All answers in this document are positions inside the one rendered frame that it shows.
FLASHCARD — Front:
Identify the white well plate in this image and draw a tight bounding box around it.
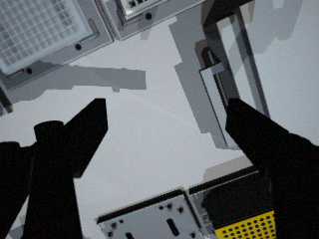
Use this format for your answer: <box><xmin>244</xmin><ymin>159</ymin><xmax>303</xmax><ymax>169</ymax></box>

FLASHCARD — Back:
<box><xmin>118</xmin><ymin>0</ymin><xmax>169</xmax><ymax>21</ymax></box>

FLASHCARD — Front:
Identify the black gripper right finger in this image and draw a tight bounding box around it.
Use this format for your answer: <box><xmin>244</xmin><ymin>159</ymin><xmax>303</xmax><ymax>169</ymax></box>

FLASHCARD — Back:
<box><xmin>225</xmin><ymin>99</ymin><xmax>319</xmax><ymax>239</ymax></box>

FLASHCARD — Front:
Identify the pale grey multiwell plate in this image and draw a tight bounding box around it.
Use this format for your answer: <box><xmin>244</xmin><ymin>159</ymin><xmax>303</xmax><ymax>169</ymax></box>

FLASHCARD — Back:
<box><xmin>0</xmin><ymin>0</ymin><xmax>94</xmax><ymax>76</ymax></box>

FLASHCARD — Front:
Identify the grey base plate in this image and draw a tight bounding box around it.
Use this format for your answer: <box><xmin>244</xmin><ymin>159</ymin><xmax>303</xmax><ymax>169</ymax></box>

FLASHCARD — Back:
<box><xmin>189</xmin><ymin>167</ymin><xmax>263</xmax><ymax>239</ymax></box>

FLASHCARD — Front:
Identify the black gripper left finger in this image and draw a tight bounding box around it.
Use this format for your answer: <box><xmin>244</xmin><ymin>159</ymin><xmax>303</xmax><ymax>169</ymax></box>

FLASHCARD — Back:
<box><xmin>0</xmin><ymin>98</ymin><xmax>109</xmax><ymax>239</ymax></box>

